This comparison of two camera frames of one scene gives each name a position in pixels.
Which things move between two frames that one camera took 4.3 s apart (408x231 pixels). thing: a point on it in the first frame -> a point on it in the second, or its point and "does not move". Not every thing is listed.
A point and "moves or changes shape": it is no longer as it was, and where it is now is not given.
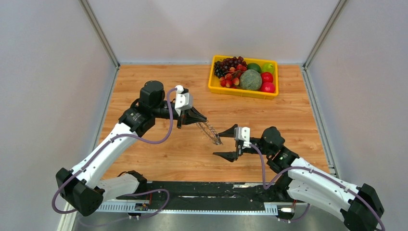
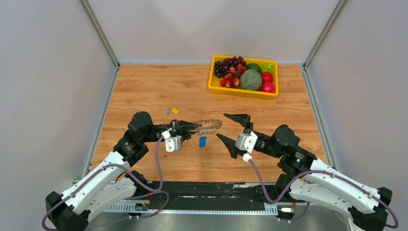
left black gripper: [189, 117] -> [185, 131]
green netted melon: [250, 80] does not move
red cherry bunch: [231, 79] does not move
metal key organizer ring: [210, 132] moves or changes shape
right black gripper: [232, 156] -> [243, 119]
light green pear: [268, 67] does not move
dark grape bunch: [222, 67] does not move
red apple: [267, 77] does not move
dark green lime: [254, 66] does not move
